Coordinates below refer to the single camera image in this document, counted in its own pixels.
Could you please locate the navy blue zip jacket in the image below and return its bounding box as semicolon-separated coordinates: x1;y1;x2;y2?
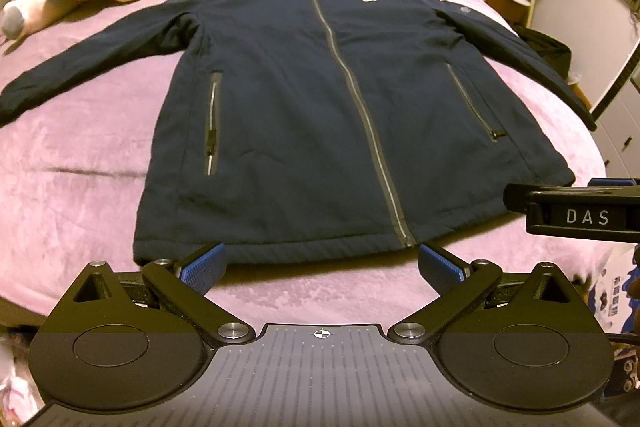
1;0;593;263

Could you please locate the black bag on floor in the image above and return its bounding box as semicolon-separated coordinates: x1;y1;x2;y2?
512;25;572;80

